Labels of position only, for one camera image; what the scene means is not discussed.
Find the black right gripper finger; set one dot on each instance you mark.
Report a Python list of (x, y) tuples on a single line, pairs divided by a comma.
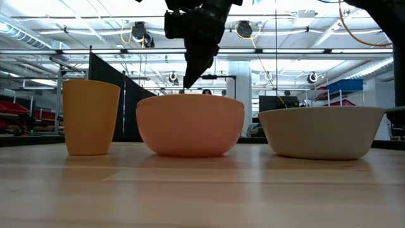
[(213, 55), (196, 68)]

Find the black metal frame stand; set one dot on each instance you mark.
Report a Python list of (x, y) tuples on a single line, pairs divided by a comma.
[(221, 77)]

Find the blue storage bin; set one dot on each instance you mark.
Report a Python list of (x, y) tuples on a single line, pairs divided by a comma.
[(345, 86)]

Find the grey plastic bowl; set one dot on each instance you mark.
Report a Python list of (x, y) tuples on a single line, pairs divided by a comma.
[(321, 134)]

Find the black partition panel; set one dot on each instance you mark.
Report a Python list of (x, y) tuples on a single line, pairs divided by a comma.
[(133, 101)]

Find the black monitor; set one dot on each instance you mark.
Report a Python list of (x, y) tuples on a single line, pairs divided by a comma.
[(275, 103)]

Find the thin black vertical pole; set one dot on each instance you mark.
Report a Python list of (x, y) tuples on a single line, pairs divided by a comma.
[(276, 47)]

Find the white pillar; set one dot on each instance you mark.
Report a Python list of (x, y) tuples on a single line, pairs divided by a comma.
[(242, 82)]

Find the orange plastic bowl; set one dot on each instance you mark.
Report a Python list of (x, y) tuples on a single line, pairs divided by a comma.
[(190, 136)]

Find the yellow plastic cup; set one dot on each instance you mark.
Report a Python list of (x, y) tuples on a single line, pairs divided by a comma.
[(90, 120)]

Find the metal shelf rack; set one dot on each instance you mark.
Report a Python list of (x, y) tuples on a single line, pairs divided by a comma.
[(58, 104), (340, 96)]

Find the person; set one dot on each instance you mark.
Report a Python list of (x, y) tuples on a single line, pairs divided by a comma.
[(207, 92)]

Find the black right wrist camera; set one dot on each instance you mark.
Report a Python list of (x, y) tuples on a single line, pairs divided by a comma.
[(175, 25)]

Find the red storage bin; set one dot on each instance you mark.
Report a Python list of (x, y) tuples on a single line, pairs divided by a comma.
[(12, 107), (343, 103)]

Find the silver ventilation duct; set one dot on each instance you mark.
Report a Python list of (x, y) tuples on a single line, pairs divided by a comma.
[(22, 33)]

